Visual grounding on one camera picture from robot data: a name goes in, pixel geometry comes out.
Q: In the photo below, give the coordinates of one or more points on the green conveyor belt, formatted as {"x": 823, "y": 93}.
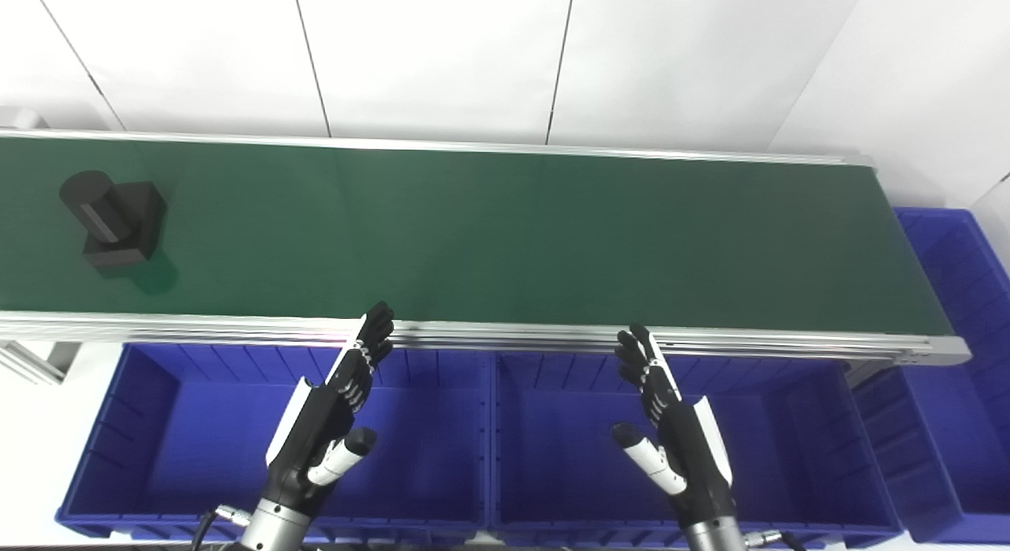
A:
{"x": 750, "y": 344}
{"x": 505, "y": 243}

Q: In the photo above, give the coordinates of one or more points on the black cylinder block part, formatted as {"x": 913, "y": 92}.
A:
{"x": 130, "y": 227}

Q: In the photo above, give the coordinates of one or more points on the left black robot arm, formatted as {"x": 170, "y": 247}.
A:
{"x": 272, "y": 531}

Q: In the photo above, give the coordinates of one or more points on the aluminium conveyor support leg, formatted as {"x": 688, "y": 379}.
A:
{"x": 39, "y": 360}

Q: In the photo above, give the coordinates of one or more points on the grey conveyor end housing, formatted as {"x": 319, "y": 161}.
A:
{"x": 20, "y": 118}

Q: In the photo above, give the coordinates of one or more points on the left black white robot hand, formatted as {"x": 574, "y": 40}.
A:
{"x": 312, "y": 432}

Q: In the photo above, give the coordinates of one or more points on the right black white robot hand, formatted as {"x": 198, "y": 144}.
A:
{"x": 694, "y": 456}

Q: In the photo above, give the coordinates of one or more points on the blue plastic bin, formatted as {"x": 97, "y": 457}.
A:
{"x": 789, "y": 456}
{"x": 970, "y": 425}
{"x": 189, "y": 448}

